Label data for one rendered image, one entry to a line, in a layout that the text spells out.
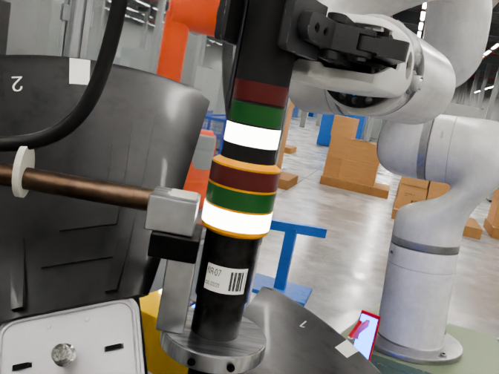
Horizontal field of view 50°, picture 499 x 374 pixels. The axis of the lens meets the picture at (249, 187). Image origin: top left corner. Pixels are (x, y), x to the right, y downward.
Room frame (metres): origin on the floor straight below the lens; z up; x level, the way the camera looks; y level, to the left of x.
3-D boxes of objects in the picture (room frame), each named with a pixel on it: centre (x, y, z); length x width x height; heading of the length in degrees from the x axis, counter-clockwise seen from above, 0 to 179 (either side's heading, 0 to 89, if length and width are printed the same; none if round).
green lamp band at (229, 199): (0.33, 0.00, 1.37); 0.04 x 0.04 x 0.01
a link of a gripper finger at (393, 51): (0.38, -0.06, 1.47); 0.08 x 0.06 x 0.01; 28
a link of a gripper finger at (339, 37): (0.33, -0.03, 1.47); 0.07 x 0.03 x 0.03; 149
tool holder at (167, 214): (0.33, 0.01, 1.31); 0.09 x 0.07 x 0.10; 94
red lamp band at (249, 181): (0.33, 0.00, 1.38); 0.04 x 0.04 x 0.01
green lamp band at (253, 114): (0.33, 0.00, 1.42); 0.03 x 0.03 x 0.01
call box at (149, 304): (0.79, 0.07, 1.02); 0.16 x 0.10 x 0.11; 59
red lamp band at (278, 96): (0.33, 0.00, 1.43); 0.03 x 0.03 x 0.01
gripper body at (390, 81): (0.42, -0.05, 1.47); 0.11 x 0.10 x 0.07; 149
